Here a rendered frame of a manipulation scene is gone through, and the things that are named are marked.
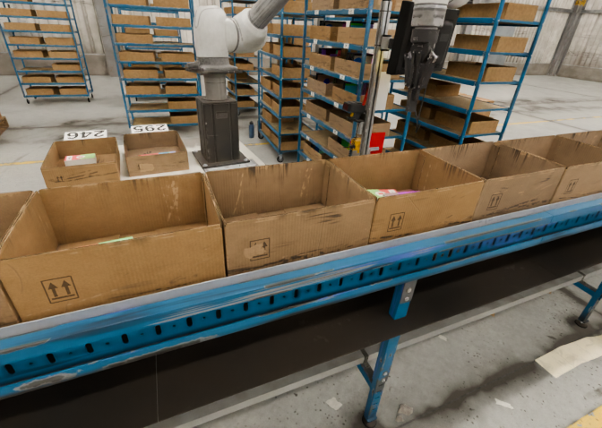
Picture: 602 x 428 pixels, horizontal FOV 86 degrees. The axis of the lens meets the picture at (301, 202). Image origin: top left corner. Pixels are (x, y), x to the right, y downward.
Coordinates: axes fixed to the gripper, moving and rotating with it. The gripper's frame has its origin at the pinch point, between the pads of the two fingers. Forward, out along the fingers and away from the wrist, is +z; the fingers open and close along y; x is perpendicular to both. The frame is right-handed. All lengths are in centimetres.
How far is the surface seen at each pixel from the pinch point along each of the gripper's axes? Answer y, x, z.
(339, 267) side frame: 30, -40, 34
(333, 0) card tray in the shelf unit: -153, 50, -42
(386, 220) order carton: 23.5, -22.2, 27.6
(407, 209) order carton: 23.8, -16.0, 24.9
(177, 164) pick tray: -81, -69, 43
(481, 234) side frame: 30.4, 8.9, 34.3
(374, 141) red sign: -66, 38, 35
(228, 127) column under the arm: -85, -42, 27
